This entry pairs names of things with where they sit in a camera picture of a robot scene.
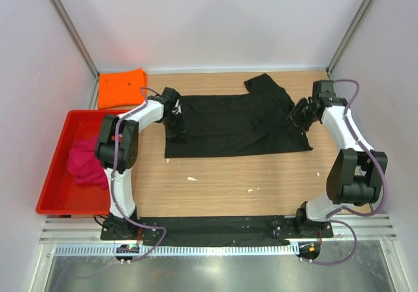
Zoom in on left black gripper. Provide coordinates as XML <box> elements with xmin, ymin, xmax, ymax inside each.
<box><xmin>160</xmin><ymin>111</ymin><xmax>187</xmax><ymax>144</ymax></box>

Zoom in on black t shirt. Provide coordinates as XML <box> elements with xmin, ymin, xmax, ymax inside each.
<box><xmin>165</xmin><ymin>74</ymin><xmax>312</xmax><ymax>158</ymax></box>

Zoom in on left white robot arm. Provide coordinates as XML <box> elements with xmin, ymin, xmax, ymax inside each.
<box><xmin>95</xmin><ymin>88</ymin><xmax>187</xmax><ymax>240</ymax></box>

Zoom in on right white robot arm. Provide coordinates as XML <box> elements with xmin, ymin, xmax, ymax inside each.
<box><xmin>287</xmin><ymin>80</ymin><xmax>388</xmax><ymax>237</ymax></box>

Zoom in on folded orange t shirt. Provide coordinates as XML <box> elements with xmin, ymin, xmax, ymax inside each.
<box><xmin>97</xmin><ymin>69</ymin><xmax>148</xmax><ymax>109</ymax></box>

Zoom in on crumpled pink t shirt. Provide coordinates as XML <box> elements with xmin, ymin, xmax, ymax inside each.
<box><xmin>67</xmin><ymin>136</ymin><xmax>108</xmax><ymax>190</ymax></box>

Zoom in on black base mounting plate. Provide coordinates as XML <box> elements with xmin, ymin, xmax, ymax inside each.
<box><xmin>100</xmin><ymin>215</ymin><xmax>334</xmax><ymax>242</ymax></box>

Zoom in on red plastic bin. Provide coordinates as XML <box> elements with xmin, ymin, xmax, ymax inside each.
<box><xmin>36</xmin><ymin>110</ymin><xmax>125</xmax><ymax>216</ymax></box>

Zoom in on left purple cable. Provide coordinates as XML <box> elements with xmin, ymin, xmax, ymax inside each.
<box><xmin>65</xmin><ymin>86</ymin><xmax>168</xmax><ymax>280</ymax></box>

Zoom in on aluminium rail profile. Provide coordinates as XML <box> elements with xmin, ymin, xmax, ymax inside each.
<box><xmin>39</xmin><ymin>214</ymin><xmax>397</xmax><ymax>244</ymax></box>

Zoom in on right aluminium corner post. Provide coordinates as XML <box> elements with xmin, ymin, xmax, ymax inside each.
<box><xmin>326</xmin><ymin>0</ymin><xmax>375</xmax><ymax>78</ymax></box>

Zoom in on aluminium corner post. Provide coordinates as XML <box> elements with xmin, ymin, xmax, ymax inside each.
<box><xmin>326</xmin><ymin>0</ymin><xmax>375</xmax><ymax>78</ymax></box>
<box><xmin>38</xmin><ymin>0</ymin><xmax>100</xmax><ymax>78</ymax></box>

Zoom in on left aluminium corner post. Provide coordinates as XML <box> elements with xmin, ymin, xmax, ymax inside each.
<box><xmin>38</xmin><ymin>0</ymin><xmax>100</xmax><ymax>78</ymax></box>

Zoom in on slotted white cable duct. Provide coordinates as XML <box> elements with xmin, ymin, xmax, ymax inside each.
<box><xmin>54</xmin><ymin>243</ymin><xmax>299</xmax><ymax>257</ymax></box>

